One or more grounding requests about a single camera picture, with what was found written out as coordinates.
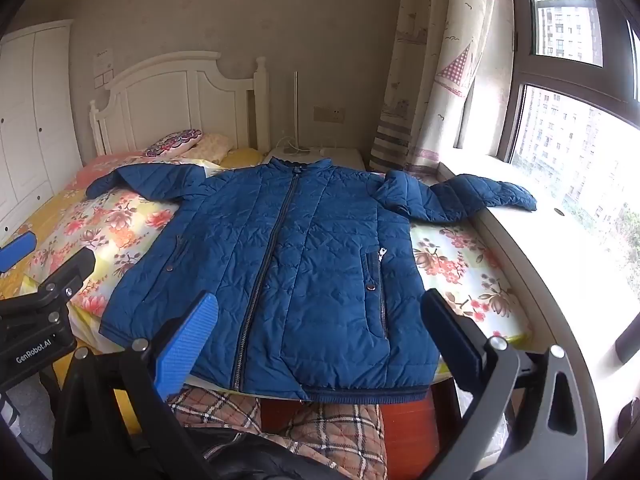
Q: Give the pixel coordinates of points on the blue quilted jacket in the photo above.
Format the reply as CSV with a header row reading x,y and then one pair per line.
x,y
300,260

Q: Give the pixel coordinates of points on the plaid quilted pants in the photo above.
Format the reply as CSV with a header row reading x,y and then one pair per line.
x,y
330,435

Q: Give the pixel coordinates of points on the dark rounded object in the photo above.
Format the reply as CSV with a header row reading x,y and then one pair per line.
x,y
630,416
629,345

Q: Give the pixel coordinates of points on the white bed headboard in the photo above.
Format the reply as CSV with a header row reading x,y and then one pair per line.
x,y
165,95

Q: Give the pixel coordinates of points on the purple embroidered pillow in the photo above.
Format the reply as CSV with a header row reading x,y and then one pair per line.
x,y
172,142

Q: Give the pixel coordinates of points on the patterned curtain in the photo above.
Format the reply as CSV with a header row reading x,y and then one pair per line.
x,y
430,60

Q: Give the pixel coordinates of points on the pink pillow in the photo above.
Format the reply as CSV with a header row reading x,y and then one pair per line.
x,y
100,167

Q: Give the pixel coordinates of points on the dark framed window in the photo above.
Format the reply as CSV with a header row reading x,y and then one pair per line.
x,y
570,125

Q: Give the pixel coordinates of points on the dark jacket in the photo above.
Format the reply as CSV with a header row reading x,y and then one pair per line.
x,y
250,455

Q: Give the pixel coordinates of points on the cream pillow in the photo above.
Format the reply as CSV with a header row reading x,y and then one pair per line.
x,y
212,147

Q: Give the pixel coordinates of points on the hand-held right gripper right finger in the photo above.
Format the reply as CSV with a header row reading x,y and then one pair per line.
x,y
452,345

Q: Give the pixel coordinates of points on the white window sill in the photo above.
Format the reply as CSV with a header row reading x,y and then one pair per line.
x,y
565,280

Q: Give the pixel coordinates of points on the beige wall outlet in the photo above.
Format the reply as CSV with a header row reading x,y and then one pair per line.
x,y
328,114

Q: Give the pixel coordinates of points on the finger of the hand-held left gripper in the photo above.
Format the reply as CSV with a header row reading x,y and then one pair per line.
x,y
17,252
67,275

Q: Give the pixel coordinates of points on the white wardrobe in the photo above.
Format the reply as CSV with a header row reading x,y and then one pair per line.
x,y
30,125

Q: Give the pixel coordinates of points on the floral bedsheet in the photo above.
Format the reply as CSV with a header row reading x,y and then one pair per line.
x,y
460,265

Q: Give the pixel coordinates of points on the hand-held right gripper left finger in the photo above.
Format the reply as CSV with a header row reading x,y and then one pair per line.
x,y
185,347

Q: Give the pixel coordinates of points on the white nightstand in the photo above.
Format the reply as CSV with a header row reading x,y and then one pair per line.
x,y
340,156

